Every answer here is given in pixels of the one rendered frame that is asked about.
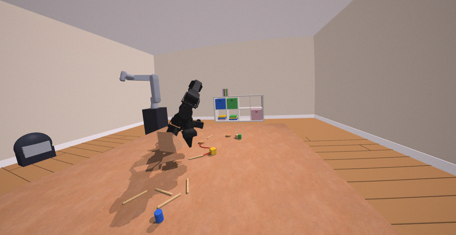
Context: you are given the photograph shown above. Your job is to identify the blue cylinder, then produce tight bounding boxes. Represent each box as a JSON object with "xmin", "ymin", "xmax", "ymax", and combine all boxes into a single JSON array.
[{"xmin": 154, "ymin": 209, "xmax": 164, "ymax": 223}]

